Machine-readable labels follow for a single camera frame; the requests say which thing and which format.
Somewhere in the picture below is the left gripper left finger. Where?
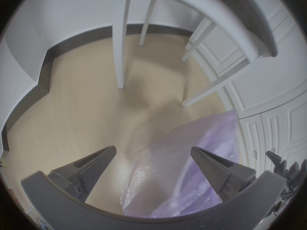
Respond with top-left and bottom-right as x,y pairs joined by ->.
47,146 -> 117,202

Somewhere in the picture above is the purple plastic bag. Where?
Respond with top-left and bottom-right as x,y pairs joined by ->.
119,109 -> 241,219

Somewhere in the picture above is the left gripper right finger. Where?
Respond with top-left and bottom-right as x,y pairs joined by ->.
190,146 -> 257,203

